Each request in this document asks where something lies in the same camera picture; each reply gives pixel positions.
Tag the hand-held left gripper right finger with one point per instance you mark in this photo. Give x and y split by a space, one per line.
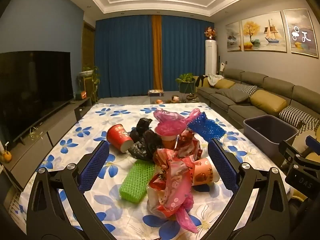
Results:
221 165

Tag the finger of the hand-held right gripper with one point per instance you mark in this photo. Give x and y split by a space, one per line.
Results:
313 145
288 151

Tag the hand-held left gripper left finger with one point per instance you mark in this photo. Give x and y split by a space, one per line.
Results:
96 166

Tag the orange and white paper cup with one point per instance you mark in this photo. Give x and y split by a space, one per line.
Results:
202 172

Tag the large red paper cup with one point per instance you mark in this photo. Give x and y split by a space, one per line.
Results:
117 136

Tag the blue foam net sleeve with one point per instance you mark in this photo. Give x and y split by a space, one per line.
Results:
205 127

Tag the green foam net sleeve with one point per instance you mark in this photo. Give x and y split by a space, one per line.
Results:
135 180

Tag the grey plastic bin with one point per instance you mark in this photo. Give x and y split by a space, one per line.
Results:
252 130

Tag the red printed plastic bag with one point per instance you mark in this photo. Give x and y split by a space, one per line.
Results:
172 187

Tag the black plastic bag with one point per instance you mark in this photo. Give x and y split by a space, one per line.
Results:
145 140

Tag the pink plastic bag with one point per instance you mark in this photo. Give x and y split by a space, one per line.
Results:
170 123

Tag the light grey cushion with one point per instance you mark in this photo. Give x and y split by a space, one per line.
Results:
300 142

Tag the striped cushion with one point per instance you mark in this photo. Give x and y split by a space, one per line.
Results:
310 127

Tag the blue flower printed tablecloth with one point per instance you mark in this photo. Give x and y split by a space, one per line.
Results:
75 155

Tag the black white patterned cushion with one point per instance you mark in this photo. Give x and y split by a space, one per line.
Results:
296 116
243 88

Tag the big yellow cushion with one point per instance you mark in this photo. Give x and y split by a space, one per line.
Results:
267 101

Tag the grey television cabinet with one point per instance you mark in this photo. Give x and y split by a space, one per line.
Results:
32 152

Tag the yellow raffia strands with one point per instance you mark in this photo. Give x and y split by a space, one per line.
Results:
35 133

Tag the dark grey cushion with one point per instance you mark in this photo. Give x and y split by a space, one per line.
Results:
232 95

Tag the grey sectional sofa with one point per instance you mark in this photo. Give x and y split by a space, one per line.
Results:
272 82

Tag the pink plush toy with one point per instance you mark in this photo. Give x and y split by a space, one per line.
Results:
175 98

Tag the small yellow cushion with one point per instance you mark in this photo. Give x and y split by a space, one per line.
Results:
223 83

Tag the black garment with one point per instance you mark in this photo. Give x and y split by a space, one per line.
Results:
201 81

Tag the white crumpled cloth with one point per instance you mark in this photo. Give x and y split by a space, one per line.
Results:
215 78

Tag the orange toy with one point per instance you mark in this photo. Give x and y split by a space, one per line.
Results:
160 101

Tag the white slatted basket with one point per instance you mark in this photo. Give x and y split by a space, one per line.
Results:
15 203

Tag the potted plant on green stand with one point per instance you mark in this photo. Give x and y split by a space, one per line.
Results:
186 82

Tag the orange fruit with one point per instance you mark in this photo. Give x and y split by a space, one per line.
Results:
7 156

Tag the trailing plant on gold stand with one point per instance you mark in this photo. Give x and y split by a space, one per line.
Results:
87 73

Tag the flat printed box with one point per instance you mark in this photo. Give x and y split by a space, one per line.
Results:
155 93

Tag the black flat television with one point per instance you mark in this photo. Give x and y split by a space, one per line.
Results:
32 92

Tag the brown wooden door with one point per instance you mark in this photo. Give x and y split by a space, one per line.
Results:
88 60

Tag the white standing air conditioner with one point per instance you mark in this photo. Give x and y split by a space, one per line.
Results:
210 57

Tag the purple framed painting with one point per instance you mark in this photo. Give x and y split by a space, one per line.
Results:
298 33

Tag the blue curtain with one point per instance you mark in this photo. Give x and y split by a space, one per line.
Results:
185 52
122 55

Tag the tree and sailboat painting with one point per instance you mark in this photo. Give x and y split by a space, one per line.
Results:
263 32

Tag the small landscape painting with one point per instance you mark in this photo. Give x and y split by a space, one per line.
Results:
234 37

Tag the orange curtain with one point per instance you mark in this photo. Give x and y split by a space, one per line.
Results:
157 52

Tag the artificial flower arrangement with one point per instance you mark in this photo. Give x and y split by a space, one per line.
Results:
209 32

